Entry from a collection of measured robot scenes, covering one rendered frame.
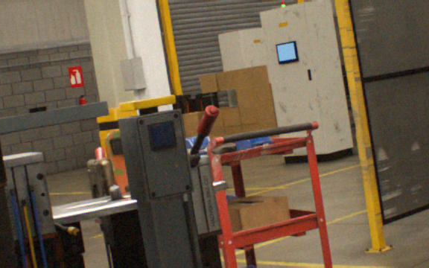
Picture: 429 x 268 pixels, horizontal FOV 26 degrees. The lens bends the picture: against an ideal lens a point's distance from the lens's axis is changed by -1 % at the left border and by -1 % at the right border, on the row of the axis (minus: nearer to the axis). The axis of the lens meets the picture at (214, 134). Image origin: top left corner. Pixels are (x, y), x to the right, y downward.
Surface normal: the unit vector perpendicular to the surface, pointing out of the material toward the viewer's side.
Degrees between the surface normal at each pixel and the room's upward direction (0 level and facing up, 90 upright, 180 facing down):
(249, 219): 90
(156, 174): 90
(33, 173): 90
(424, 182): 85
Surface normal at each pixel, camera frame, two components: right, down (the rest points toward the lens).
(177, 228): 0.40, -0.02
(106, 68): -0.75, 0.15
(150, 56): 0.64, -0.07
